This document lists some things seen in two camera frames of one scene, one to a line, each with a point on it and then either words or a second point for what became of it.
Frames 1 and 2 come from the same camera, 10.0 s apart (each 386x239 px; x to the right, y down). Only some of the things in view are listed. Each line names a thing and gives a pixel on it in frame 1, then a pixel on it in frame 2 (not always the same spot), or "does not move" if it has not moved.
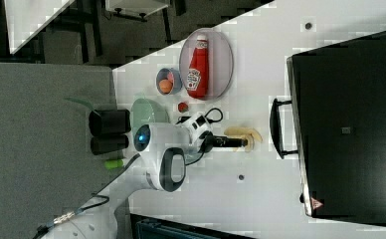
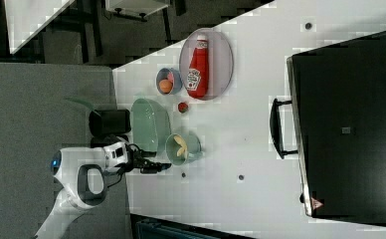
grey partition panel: [38, 145] does not move
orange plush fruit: [165, 86] does not move
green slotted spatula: [81, 102] does not move
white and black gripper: [202, 136] → [122, 157]
